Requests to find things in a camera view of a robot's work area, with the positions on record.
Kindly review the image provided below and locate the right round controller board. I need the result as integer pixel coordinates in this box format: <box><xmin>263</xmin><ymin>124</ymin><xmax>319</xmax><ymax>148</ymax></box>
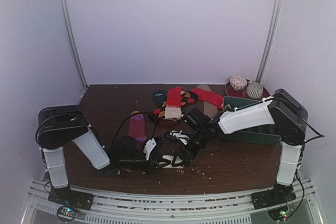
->
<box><xmin>267</xmin><ymin>207</ymin><xmax>291</xmax><ymax>222</ymax></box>

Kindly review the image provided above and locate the rolled argyle sock in tray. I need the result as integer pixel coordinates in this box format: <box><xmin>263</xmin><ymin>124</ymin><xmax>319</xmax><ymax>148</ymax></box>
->
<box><xmin>223</xmin><ymin>104</ymin><xmax>233</xmax><ymax>111</ymax></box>

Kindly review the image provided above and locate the striped grey ceramic cup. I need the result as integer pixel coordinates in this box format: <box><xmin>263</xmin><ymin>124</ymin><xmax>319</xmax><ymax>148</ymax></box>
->
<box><xmin>246</xmin><ymin>81</ymin><xmax>264</xmax><ymax>99</ymax></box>

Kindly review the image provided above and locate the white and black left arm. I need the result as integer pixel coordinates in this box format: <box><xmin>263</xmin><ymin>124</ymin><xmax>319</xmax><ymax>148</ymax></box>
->
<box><xmin>35</xmin><ymin>105</ymin><xmax>171</xmax><ymax>205</ymax></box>

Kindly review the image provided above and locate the red and cream lace sock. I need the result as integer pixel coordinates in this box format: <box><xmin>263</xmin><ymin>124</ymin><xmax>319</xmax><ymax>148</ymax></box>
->
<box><xmin>164</xmin><ymin>87</ymin><xmax>182</xmax><ymax>120</ymax></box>

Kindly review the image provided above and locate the green plastic divided organizer tray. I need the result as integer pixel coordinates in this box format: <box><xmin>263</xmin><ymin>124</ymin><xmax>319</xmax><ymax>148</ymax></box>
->
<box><xmin>223</xmin><ymin>96</ymin><xmax>281</xmax><ymax>146</ymax></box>

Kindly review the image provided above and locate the left aluminium corner post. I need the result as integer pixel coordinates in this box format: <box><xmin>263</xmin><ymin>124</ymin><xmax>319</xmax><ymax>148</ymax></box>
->
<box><xmin>60</xmin><ymin>0</ymin><xmax>88</xmax><ymax>89</ymax></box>

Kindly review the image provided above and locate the round controller board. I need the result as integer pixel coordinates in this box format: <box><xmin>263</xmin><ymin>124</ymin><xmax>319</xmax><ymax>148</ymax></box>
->
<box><xmin>56</xmin><ymin>206</ymin><xmax>79</xmax><ymax>223</ymax></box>
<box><xmin>267</xmin><ymin>207</ymin><xmax>291</xmax><ymax>222</ymax></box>

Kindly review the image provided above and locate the patterned white ceramic bowl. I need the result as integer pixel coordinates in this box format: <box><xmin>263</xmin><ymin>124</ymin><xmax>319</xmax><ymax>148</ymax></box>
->
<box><xmin>229</xmin><ymin>76</ymin><xmax>248</xmax><ymax>91</ymax></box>

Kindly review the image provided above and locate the aluminium corner post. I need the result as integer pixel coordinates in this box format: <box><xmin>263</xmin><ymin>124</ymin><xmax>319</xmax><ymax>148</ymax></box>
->
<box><xmin>60</xmin><ymin>0</ymin><xmax>88</xmax><ymax>89</ymax></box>
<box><xmin>256</xmin><ymin>0</ymin><xmax>283</xmax><ymax>85</ymax></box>

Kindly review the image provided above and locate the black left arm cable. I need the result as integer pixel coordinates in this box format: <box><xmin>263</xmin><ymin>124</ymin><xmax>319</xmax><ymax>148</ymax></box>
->
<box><xmin>110</xmin><ymin>110</ymin><xmax>161</xmax><ymax>154</ymax></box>

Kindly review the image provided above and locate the left round controller board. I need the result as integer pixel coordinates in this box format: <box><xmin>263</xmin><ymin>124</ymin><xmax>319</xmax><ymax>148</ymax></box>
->
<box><xmin>56</xmin><ymin>206</ymin><xmax>79</xmax><ymax>223</ymax></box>

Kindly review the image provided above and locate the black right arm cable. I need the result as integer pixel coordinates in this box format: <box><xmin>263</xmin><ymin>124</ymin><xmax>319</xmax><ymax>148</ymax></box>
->
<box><xmin>299</xmin><ymin>116</ymin><xmax>325</xmax><ymax>143</ymax></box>

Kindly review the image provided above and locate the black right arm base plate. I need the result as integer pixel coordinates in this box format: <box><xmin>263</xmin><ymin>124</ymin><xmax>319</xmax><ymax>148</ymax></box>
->
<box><xmin>251</xmin><ymin>183</ymin><xmax>296</xmax><ymax>210</ymax></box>

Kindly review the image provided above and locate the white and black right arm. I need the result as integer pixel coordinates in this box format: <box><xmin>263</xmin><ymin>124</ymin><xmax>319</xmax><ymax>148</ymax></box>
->
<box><xmin>172</xmin><ymin>89</ymin><xmax>308</xmax><ymax>204</ymax></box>

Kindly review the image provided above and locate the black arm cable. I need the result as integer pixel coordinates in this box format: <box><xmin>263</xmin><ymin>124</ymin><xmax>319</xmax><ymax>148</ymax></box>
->
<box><xmin>299</xmin><ymin>116</ymin><xmax>325</xmax><ymax>143</ymax></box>
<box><xmin>110</xmin><ymin>110</ymin><xmax>161</xmax><ymax>154</ymax></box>

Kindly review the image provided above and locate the tan and brown ribbed sock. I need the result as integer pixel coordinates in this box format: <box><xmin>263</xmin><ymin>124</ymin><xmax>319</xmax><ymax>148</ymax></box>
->
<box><xmin>197</xmin><ymin>84</ymin><xmax>218</xmax><ymax>118</ymax></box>

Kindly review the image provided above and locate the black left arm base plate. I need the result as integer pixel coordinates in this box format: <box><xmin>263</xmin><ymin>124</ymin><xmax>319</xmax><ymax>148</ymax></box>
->
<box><xmin>48</xmin><ymin>185</ymin><xmax>94</xmax><ymax>210</ymax></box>

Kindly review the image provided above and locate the black red yellow argyle sock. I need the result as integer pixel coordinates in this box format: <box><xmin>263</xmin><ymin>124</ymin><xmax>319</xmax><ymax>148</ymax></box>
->
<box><xmin>149</xmin><ymin>87</ymin><xmax>198</xmax><ymax>123</ymax></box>

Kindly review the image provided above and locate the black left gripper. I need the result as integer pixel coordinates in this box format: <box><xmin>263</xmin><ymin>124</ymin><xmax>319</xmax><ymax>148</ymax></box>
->
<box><xmin>119</xmin><ymin>154</ymin><xmax>170</xmax><ymax>176</ymax></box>

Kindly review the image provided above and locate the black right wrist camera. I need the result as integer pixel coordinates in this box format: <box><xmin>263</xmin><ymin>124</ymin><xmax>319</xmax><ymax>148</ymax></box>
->
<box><xmin>183</xmin><ymin>108</ymin><xmax>211</xmax><ymax>131</ymax></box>

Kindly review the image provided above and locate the right aluminium corner post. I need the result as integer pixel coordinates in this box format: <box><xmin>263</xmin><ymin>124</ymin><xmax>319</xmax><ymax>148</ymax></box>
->
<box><xmin>256</xmin><ymin>0</ymin><xmax>283</xmax><ymax>85</ymax></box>

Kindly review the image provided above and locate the dark red round plate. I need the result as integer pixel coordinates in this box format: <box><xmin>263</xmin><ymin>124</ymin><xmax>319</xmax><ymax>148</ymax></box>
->
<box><xmin>224</xmin><ymin>80</ymin><xmax>270</xmax><ymax>100</ymax></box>

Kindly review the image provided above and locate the dark teal sock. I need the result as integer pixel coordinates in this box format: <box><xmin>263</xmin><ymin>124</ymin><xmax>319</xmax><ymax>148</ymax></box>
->
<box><xmin>152</xmin><ymin>90</ymin><xmax>167</xmax><ymax>107</ymax></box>

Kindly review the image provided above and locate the long red sock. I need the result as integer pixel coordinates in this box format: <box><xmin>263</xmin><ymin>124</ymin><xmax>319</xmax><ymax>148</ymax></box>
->
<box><xmin>191</xmin><ymin>88</ymin><xmax>224</xmax><ymax>109</ymax></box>

